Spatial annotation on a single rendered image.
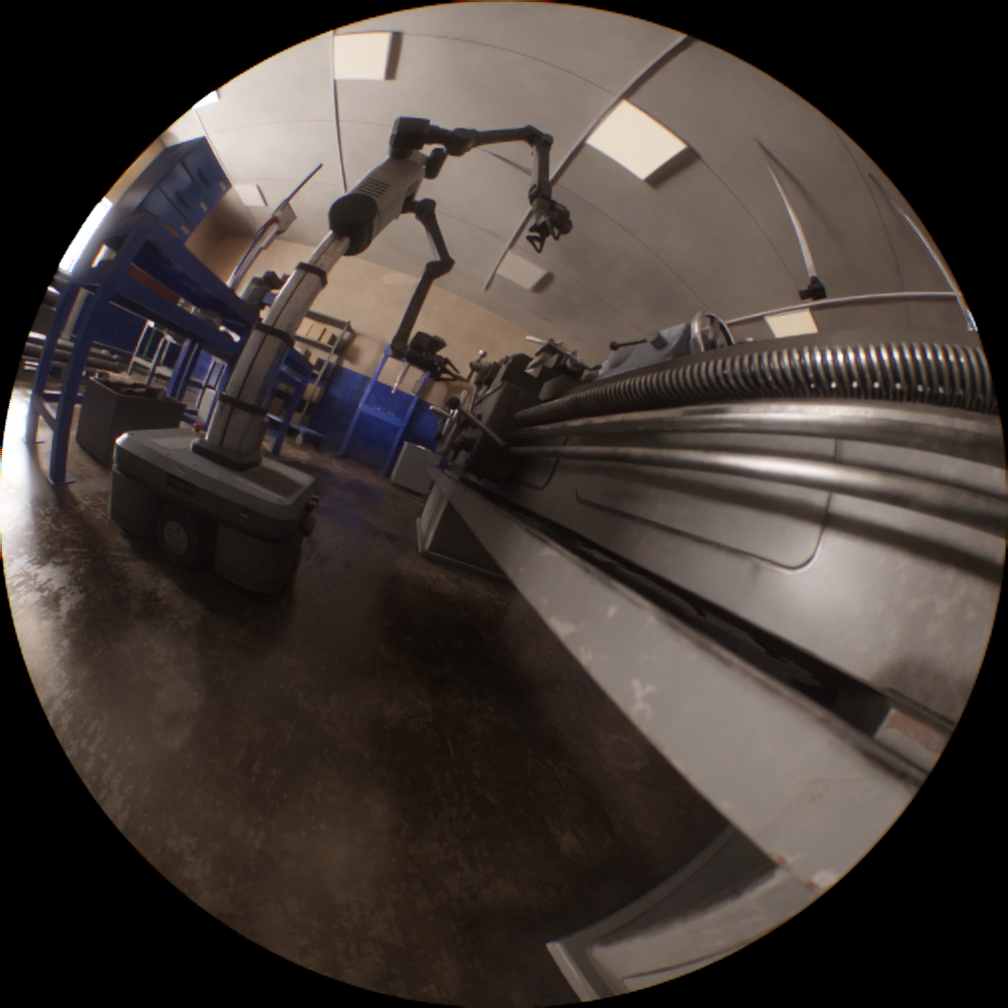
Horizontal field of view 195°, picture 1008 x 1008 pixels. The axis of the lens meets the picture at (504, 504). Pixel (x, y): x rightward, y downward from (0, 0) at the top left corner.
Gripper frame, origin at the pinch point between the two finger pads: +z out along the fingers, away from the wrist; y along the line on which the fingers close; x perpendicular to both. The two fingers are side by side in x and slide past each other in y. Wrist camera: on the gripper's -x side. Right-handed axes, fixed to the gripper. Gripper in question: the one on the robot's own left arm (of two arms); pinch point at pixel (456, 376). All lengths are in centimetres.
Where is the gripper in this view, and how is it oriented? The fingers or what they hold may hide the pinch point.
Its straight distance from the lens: 113.7
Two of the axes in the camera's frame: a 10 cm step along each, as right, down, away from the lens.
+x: -5.0, 5.8, 6.5
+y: 0.3, -7.3, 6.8
